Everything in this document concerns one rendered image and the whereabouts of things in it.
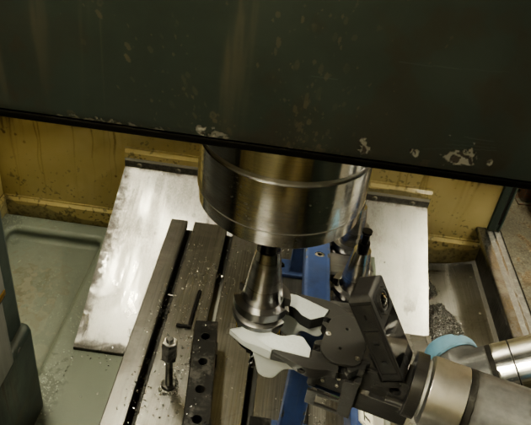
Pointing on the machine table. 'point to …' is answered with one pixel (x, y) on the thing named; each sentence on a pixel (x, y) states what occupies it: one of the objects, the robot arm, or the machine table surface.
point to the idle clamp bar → (200, 387)
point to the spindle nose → (280, 196)
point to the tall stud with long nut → (168, 362)
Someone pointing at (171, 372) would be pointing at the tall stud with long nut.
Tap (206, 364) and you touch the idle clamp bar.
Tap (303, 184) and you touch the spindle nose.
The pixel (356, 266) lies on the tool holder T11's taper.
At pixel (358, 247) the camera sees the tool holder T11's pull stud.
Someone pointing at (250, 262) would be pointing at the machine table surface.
